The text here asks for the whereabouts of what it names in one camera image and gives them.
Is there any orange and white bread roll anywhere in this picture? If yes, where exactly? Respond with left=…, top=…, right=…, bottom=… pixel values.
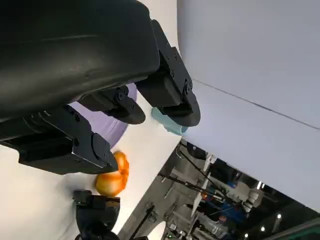
left=94, top=150, right=131, bottom=197

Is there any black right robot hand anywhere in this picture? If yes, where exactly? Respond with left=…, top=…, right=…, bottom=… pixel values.
left=71, top=189, right=121, bottom=240

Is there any white rounded workshop object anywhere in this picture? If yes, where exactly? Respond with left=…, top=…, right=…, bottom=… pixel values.
left=147, top=220, right=167, bottom=240

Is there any grey partition panel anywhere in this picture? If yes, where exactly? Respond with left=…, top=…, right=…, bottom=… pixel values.
left=182, top=79, right=320, bottom=211
left=174, top=0, right=320, bottom=130

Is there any lilac plate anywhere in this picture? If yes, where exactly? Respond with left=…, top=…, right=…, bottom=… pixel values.
left=68, top=83, right=139, bottom=149

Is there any blue workshop machine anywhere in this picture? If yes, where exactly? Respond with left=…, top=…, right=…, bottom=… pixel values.
left=209, top=199, right=248, bottom=226

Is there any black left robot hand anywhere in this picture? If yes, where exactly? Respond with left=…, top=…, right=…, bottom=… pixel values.
left=0, top=0, right=201, bottom=176

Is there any pale green mug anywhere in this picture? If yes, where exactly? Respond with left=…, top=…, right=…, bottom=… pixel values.
left=151, top=107, right=189, bottom=136

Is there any black workshop stand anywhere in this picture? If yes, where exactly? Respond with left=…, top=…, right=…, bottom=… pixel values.
left=133, top=202, right=156, bottom=240

